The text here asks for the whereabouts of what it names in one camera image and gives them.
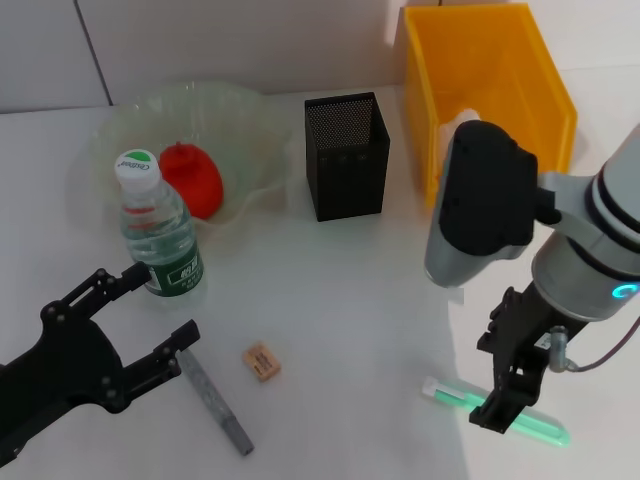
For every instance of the yellow plastic bin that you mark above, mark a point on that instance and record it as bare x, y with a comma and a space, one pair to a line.
500, 60

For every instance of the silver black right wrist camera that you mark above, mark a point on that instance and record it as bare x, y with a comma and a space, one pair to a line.
485, 195

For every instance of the red-orange toy orange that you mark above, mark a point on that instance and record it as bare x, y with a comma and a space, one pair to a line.
200, 180

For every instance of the beige eraser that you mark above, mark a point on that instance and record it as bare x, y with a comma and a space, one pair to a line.
261, 361

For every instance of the grey marker pen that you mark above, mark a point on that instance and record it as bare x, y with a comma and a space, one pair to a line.
215, 405

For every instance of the clear green-label water bottle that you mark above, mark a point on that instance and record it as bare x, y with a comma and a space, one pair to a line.
160, 235

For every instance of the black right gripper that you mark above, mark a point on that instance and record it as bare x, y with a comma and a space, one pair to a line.
535, 320

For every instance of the silver right wrist pin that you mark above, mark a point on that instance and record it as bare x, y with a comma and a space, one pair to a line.
557, 347

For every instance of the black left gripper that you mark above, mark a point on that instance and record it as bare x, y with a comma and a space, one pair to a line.
55, 370

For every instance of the black mesh pen holder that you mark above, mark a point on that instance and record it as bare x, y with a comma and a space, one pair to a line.
345, 175

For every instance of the pale green glass fruit plate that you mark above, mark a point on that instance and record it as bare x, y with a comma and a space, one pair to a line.
225, 125

